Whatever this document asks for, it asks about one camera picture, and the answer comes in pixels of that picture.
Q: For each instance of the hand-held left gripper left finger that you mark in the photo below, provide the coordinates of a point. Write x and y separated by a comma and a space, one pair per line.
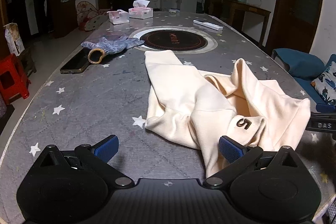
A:
106, 148

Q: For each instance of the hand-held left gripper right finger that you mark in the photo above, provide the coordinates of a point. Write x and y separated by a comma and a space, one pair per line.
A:
231, 149

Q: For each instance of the cream sweatshirt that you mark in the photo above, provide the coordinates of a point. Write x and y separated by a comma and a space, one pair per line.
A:
183, 108

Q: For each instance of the patterned cushion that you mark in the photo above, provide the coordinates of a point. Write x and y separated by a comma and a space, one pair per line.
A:
326, 85

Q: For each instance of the grey star-print table cover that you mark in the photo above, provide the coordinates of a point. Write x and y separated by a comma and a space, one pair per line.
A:
105, 87

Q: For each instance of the blue sofa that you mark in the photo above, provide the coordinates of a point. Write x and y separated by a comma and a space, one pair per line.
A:
302, 64

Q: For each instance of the black smartphone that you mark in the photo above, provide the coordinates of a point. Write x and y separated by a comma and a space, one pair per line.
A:
74, 62

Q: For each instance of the blue-grey knit glove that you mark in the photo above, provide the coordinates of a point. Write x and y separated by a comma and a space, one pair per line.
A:
113, 44

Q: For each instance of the red plastic stool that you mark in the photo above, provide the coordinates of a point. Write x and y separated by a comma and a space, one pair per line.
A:
13, 77

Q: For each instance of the round black built-in cooktop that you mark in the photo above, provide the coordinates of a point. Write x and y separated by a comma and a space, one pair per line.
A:
173, 41

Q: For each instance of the small open white box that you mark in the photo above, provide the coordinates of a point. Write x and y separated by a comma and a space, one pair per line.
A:
118, 18

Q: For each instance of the colourful patterned round cover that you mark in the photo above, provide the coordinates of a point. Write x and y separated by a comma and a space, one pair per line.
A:
90, 16

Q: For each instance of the brown wooden desk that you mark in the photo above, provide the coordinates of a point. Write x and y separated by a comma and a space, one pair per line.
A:
249, 8

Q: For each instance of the brown paper bag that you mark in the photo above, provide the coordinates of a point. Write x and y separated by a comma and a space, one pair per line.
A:
14, 40

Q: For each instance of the small white packet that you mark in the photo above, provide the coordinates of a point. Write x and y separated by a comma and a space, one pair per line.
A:
174, 11

